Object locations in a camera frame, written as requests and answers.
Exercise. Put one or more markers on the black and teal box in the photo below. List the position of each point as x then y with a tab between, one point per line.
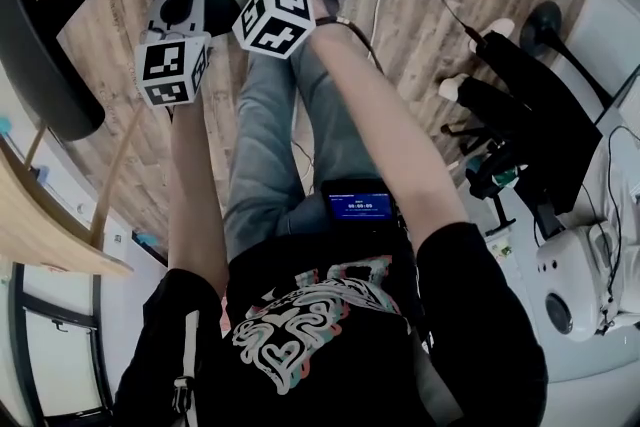
147	242

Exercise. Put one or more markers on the white hard-shell backpack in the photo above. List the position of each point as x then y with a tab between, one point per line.
565	265

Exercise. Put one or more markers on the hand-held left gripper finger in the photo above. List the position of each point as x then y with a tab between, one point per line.
199	12
154	17

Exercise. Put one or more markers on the person's grey jeans legs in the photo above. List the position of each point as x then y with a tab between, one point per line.
265	155

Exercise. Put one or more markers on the black-framed window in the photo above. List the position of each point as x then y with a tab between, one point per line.
55	365

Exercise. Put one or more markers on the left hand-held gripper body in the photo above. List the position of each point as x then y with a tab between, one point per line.
162	65

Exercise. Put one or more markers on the person's right forearm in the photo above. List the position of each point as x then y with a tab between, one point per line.
390	130

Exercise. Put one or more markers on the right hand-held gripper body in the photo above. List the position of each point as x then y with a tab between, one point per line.
280	20

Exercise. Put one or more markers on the person's black printed t-shirt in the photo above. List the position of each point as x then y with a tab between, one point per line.
350	390

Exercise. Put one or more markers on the curved wooden desk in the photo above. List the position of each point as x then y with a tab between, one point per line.
30	220

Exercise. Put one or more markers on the black screen device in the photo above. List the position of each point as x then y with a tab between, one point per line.
360	205

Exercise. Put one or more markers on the black metal stand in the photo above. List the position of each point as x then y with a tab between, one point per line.
480	175

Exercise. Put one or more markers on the person's left forearm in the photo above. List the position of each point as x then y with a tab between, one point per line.
195	195

